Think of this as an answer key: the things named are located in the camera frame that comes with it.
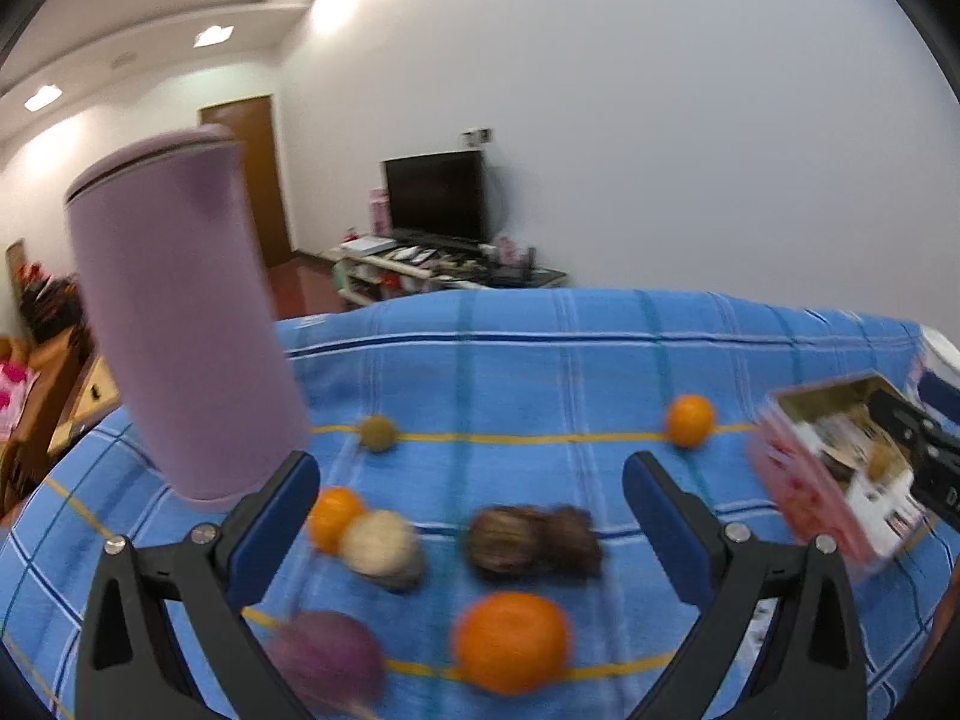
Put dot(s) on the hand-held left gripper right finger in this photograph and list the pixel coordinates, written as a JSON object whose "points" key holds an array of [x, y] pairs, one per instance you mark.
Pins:
{"points": [[661, 532]]}

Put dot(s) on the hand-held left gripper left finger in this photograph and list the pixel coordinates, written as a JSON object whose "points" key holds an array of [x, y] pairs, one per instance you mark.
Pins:
{"points": [[281, 521]]}

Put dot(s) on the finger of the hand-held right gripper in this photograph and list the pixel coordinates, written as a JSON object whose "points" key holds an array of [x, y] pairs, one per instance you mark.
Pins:
{"points": [[919, 427]]}

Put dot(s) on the orange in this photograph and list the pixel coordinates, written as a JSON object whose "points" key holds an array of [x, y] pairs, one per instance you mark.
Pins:
{"points": [[328, 514], [690, 420], [511, 641]]}

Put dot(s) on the pink tin box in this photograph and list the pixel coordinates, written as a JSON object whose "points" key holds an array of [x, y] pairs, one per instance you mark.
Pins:
{"points": [[795, 480]]}

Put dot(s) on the purple passion fruit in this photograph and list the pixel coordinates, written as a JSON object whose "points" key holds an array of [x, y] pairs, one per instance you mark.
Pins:
{"points": [[330, 656]]}

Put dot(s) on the white mug with purple print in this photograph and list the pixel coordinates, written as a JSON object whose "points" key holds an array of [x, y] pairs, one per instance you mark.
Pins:
{"points": [[941, 352]]}

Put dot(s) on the small brown kiwi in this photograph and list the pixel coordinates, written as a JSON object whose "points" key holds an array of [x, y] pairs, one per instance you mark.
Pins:
{"points": [[377, 433]]}

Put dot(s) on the blue checked blanket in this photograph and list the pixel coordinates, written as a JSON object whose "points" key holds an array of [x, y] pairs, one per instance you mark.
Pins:
{"points": [[525, 360]]}

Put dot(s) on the purple tumbler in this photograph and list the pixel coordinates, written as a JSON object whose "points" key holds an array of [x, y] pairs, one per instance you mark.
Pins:
{"points": [[187, 315]]}

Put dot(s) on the orange leather armchair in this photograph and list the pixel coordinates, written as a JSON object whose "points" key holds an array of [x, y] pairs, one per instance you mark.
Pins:
{"points": [[49, 405]]}

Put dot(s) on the flat white box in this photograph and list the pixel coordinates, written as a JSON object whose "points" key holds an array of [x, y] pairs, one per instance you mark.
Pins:
{"points": [[367, 244]]}

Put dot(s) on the white television stand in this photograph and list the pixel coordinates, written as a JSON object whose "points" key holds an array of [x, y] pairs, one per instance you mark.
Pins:
{"points": [[450, 277]]}

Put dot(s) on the pink floral pillow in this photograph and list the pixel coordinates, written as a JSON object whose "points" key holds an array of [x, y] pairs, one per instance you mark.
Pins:
{"points": [[13, 390]]}

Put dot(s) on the red flower arrangement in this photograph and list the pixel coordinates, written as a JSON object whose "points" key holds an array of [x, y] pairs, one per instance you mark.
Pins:
{"points": [[45, 296]]}

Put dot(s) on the brown wooden door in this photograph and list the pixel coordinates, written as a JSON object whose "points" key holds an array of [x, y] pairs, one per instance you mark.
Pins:
{"points": [[255, 165]]}

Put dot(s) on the black television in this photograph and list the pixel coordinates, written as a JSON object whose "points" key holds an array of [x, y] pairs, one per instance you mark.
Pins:
{"points": [[435, 195]]}

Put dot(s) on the recessed ceiling light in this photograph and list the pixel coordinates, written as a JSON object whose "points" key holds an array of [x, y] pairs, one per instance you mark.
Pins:
{"points": [[43, 96], [214, 34]]}

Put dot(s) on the wall socket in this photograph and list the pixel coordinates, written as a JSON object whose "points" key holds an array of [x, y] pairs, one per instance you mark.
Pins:
{"points": [[476, 136]]}

